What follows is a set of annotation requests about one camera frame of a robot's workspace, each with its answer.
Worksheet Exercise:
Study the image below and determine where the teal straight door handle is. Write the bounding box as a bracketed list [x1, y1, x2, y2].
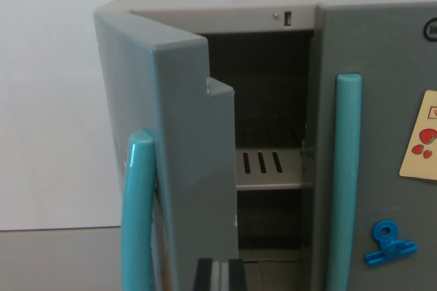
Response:
[326, 72, 363, 291]

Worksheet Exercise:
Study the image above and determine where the gray slotted fridge shelf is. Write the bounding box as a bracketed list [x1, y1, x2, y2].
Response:
[235, 147, 315, 191]

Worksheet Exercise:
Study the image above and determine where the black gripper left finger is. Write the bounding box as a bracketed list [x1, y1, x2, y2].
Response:
[193, 258, 214, 291]

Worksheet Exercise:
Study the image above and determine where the cream strawberry note sticker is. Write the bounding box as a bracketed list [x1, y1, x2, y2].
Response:
[398, 89, 437, 181]

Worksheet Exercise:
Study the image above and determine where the gray fridge door with stickers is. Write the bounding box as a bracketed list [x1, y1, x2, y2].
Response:
[309, 2, 437, 291]

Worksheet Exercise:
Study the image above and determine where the teal curved door handle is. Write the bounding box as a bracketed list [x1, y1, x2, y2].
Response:
[121, 129, 158, 291]

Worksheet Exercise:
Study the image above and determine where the gray toy fridge cabinet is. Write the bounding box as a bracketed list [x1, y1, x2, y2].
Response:
[94, 0, 437, 291]

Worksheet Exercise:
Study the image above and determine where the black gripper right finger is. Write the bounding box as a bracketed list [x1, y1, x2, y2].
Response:
[227, 258, 248, 291]

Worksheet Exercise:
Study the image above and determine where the blue clip magnet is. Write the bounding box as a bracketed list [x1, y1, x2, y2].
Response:
[364, 221, 419, 267]

